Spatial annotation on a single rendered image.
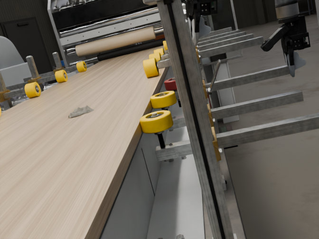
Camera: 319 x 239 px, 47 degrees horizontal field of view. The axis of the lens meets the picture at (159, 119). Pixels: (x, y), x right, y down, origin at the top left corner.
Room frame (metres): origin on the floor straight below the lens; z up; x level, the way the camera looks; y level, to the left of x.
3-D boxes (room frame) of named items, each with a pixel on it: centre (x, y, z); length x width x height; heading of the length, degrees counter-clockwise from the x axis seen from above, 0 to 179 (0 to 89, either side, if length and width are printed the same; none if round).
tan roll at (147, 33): (3.74, 0.03, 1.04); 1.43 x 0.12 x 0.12; 82
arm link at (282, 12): (1.32, -0.53, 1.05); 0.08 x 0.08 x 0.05
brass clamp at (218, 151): (0.86, -0.10, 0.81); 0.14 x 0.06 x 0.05; 172
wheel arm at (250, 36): (1.86, -0.30, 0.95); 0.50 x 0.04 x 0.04; 82
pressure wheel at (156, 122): (0.90, 0.01, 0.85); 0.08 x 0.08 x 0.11
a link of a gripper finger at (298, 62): (1.31, -0.53, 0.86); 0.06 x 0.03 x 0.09; 82
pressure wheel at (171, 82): (1.39, -0.09, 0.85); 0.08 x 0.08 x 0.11
